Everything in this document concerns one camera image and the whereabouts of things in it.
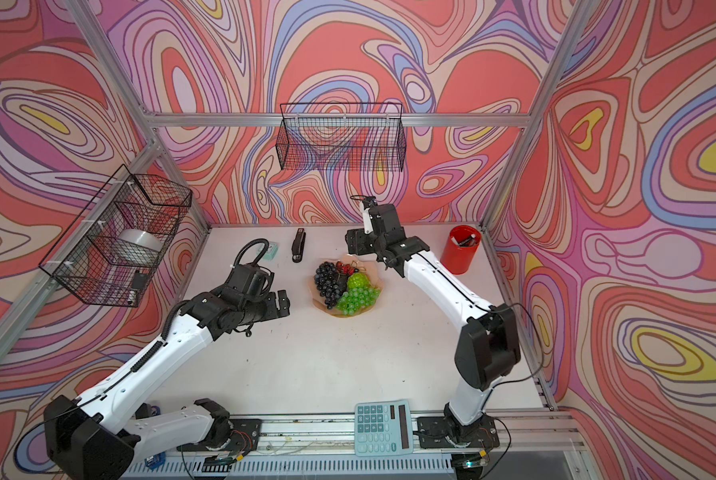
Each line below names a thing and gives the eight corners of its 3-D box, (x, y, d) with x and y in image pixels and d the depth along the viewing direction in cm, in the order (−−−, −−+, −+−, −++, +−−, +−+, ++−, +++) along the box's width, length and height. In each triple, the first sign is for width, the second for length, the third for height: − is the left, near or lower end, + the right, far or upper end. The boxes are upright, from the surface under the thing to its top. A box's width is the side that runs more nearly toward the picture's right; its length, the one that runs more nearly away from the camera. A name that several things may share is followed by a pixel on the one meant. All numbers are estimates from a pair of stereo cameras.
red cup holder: (443, 274, 107) (452, 248, 96) (438, 252, 114) (446, 225, 102) (472, 274, 107) (486, 248, 96) (466, 252, 114) (477, 225, 102)
